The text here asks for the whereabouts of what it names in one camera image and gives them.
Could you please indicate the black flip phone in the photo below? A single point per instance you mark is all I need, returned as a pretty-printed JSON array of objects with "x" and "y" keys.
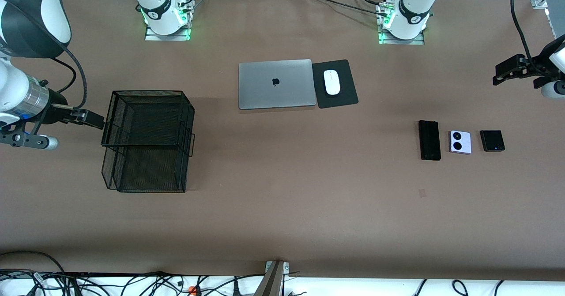
[{"x": 492, "y": 140}]

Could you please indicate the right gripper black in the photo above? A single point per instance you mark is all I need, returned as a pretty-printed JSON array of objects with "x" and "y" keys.
[{"x": 56, "y": 106}]

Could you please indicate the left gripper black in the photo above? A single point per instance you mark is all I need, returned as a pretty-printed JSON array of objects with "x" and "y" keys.
[{"x": 535, "y": 63}]

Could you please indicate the long black slab phone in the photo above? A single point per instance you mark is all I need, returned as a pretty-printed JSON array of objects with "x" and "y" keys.
[{"x": 429, "y": 141}]

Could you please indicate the silver closed laptop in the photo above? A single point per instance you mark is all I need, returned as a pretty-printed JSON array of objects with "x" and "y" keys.
[{"x": 265, "y": 84}]

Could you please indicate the black mouse pad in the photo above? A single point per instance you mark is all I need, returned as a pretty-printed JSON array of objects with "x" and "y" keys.
[{"x": 342, "y": 99}]

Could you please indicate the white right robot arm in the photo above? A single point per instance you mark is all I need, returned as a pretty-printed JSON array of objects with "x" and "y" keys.
[{"x": 9, "y": 84}]

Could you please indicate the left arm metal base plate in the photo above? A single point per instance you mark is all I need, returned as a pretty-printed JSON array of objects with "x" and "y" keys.
[{"x": 384, "y": 41}]

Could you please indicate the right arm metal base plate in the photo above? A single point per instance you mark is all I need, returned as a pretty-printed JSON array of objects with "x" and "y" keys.
[{"x": 154, "y": 37}]

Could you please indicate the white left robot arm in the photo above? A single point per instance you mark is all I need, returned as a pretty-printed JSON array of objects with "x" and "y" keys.
[{"x": 415, "y": 0}]

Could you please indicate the lilac flip phone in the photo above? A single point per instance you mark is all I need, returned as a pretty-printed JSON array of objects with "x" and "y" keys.
[{"x": 460, "y": 148}]

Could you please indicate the white computer mouse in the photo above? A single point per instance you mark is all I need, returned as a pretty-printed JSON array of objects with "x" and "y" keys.
[{"x": 332, "y": 84}]

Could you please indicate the aluminium profile post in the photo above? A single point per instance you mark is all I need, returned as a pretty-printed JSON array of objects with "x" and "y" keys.
[{"x": 271, "y": 282}]

